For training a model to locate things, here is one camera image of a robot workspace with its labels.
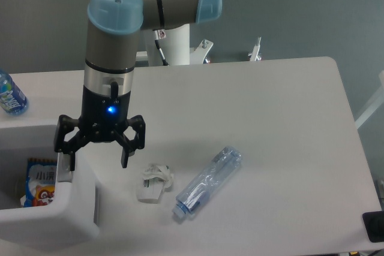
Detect white frame at right edge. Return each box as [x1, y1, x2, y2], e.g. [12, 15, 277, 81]
[355, 71, 383, 129]

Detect blue labelled drink bottle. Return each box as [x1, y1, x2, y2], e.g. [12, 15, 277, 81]
[1, 70, 29, 116]

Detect snack bag with cartoon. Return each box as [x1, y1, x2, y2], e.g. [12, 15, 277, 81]
[20, 158, 57, 207]

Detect grey trash can push button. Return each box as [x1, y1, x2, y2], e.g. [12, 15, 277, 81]
[56, 152, 73, 183]

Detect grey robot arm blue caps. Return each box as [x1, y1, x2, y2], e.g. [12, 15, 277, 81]
[54, 0, 222, 172]

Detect white trash can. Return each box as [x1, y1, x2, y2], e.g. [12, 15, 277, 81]
[1, 124, 99, 251]

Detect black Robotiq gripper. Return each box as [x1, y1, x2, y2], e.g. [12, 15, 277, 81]
[54, 88, 146, 171]

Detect black cable on pedestal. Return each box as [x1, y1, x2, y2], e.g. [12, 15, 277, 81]
[153, 29, 169, 67]

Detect crushed white paper cup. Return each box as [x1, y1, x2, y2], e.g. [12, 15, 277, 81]
[136, 163, 174, 204]

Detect black device at table edge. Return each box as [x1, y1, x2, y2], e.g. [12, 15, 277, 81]
[362, 211, 383, 243]

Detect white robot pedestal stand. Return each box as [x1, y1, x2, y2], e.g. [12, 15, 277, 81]
[134, 22, 263, 68]

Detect empty clear plastic bottle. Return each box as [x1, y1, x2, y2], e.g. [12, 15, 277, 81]
[172, 146, 242, 221]

